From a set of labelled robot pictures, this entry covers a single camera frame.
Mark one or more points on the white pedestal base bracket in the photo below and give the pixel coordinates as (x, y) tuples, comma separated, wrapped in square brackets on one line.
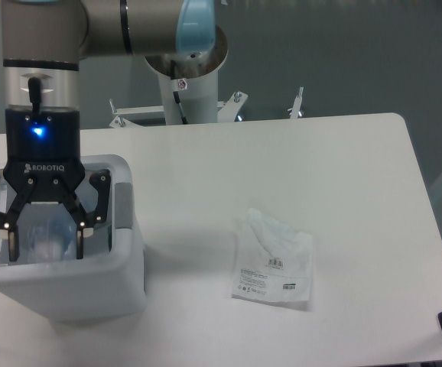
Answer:
[(127, 117)]

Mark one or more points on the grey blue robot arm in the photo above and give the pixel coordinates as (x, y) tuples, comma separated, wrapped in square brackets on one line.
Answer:
[(43, 44)]

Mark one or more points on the white plastic wrapper bag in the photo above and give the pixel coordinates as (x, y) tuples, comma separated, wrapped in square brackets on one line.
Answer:
[(274, 263)]

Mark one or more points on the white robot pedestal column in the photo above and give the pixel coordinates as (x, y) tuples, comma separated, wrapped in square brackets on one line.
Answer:
[(189, 83)]

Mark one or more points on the white bracket with bolt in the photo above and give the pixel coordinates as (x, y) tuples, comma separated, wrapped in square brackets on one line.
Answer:
[(229, 111)]

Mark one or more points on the white plastic trash can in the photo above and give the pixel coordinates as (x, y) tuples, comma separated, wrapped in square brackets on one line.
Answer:
[(103, 283)]

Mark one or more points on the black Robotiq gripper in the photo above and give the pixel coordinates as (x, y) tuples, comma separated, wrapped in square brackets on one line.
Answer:
[(44, 166)]

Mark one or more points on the clear plastic water bottle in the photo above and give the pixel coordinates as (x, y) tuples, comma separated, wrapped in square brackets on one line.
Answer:
[(51, 234)]

